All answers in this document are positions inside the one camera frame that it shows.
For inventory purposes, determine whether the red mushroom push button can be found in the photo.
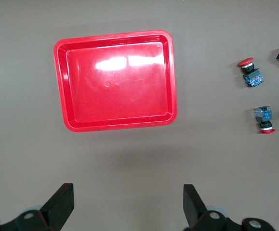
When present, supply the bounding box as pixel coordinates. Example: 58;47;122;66
237;57;264;88
253;106;276;134

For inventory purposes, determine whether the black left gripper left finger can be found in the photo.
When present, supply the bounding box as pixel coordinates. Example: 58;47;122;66
0;182;75;231

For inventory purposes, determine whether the red plastic tray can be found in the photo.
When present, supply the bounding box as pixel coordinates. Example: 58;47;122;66
53;29;178;133

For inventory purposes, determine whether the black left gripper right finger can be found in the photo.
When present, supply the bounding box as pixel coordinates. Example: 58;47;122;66
183;184;274;231

